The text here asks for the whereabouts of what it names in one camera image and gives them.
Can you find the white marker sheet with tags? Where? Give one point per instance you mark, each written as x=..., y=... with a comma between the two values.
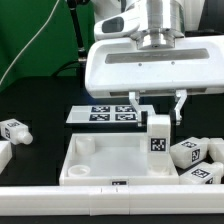
x=102, y=114

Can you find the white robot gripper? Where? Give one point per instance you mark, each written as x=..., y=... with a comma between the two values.
x=117, y=68

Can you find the white front obstacle bar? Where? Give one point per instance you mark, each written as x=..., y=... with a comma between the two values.
x=111, y=200

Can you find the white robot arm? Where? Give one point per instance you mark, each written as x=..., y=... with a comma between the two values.
x=161, y=21

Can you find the white left obstacle piece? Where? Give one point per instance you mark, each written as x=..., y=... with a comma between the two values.
x=5, y=154

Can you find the white obstacle piece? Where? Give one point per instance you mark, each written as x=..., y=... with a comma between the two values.
x=216, y=149
x=5, y=154

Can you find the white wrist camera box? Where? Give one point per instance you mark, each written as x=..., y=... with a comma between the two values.
x=117, y=26

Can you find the white right obstacle piece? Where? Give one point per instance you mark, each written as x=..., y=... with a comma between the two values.
x=216, y=149

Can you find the white square table top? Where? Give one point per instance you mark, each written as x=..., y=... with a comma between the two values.
x=106, y=159

